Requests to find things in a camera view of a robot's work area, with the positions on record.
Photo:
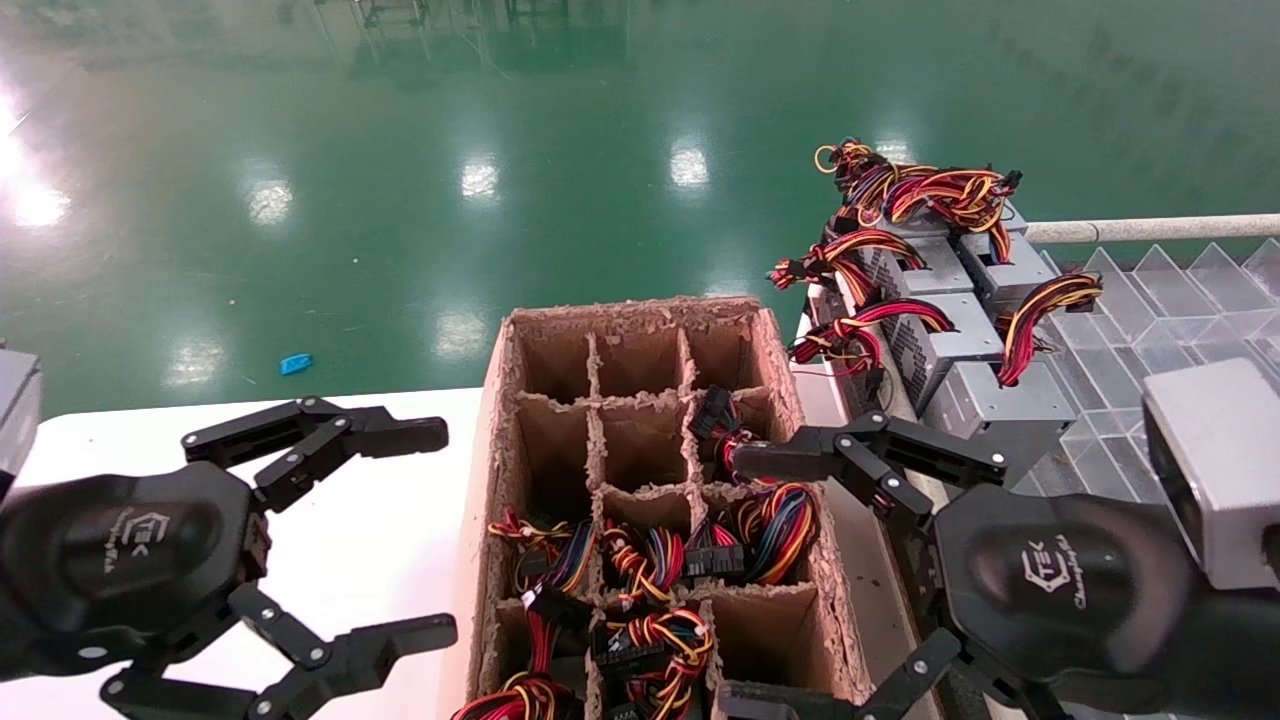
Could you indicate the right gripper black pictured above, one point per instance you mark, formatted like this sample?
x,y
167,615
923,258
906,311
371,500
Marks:
x,y
1060,580

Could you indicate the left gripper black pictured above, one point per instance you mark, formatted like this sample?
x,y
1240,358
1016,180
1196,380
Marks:
x,y
120,550

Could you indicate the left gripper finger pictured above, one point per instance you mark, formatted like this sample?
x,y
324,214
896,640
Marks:
x,y
400,642
400,436

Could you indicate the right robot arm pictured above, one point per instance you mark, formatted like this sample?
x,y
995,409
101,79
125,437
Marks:
x,y
1250,660

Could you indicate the blue scrap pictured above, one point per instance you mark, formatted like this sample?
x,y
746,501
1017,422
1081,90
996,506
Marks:
x,y
296,364

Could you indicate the cardboard box with dividers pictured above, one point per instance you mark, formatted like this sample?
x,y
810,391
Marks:
x,y
640,440

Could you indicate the clear acrylic divided tray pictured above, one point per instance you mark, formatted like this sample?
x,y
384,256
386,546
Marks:
x,y
1150,330

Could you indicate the left wrist grey camera box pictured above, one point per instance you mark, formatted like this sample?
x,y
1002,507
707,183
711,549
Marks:
x,y
15,410

